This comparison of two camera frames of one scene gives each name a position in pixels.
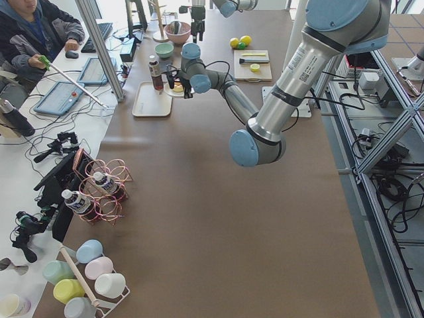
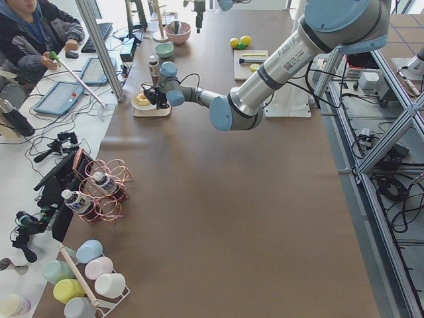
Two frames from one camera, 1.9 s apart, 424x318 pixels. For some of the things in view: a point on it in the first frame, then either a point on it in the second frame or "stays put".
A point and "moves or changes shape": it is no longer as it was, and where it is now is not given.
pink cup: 99,266 stays put
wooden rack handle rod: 94,302 stays put
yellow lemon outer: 246,40 stays put
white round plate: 169,91 moves or changes shape
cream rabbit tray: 148,102 stays put
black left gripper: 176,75 → 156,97
